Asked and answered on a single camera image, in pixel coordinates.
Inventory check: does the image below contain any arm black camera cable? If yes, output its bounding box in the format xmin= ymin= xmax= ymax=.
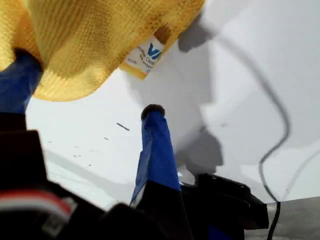
xmin=268 ymin=199 xmax=281 ymax=240

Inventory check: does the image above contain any yellow microfibre towel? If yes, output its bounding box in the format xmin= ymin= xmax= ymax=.
xmin=0 ymin=0 xmax=206 ymax=102

